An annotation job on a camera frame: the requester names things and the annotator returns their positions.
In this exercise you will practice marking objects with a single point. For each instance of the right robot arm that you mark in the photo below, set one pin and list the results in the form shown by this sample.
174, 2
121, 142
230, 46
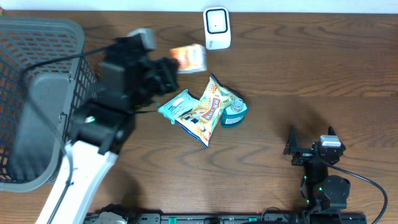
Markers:
326, 194

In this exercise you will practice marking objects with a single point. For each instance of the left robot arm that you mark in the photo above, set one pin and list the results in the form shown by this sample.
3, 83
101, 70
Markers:
102, 124

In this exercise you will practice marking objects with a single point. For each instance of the grey plastic shopping basket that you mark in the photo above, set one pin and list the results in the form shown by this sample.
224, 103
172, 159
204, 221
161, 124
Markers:
44, 78

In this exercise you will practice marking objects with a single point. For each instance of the white barcode scanner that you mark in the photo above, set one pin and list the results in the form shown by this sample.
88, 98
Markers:
217, 28

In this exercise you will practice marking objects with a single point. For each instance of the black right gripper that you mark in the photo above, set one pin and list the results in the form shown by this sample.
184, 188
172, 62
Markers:
291, 147

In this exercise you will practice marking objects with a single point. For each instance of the light teal snack packet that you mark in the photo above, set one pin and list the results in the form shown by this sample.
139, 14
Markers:
179, 105

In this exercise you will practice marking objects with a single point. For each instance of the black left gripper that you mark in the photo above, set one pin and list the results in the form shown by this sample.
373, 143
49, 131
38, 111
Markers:
163, 79

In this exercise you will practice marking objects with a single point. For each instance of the teal mouthwash bottle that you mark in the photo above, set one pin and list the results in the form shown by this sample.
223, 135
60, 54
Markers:
234, 114

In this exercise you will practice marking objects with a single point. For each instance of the black mounting rail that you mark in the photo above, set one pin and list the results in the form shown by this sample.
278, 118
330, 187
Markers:
156, 218

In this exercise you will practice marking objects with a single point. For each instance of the orange tissue box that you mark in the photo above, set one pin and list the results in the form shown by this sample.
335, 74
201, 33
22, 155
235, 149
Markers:
191, 58

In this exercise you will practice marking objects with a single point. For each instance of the yellow snack bag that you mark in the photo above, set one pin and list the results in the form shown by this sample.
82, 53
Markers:
201, 121

